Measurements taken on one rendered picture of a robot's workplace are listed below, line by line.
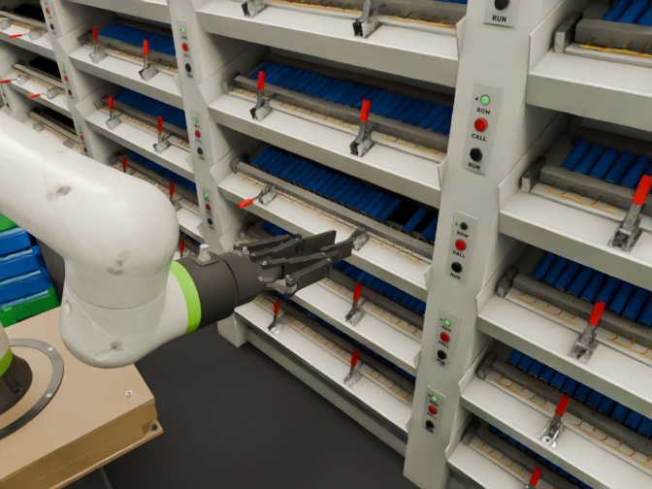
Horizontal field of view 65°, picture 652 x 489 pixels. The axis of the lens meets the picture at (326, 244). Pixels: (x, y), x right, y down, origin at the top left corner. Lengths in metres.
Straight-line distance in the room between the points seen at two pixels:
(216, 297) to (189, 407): 0.85
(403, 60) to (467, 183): 0.20
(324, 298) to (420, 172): 0.45
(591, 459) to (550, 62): 0.62
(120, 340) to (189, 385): 0.94
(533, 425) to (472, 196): 0.43
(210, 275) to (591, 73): 0.51
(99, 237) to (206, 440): 0.95
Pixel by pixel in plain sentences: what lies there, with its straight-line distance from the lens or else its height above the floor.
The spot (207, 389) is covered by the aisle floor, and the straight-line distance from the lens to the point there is 1.49.
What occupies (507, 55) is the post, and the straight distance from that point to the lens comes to 0.72.
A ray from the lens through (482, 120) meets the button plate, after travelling 0.74.
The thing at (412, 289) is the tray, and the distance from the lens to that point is 0.95.
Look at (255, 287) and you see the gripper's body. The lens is 0.68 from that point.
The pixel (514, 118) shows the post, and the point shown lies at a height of 0.87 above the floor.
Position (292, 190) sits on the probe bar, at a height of 0.58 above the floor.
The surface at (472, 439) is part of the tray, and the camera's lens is 1.18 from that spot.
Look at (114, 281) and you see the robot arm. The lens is 0.52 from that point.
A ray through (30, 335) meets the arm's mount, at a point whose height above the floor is 0.38.
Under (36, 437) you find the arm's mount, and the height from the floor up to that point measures 0.37.
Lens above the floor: 1.10
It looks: 33 degrees down
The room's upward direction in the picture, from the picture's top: straight up
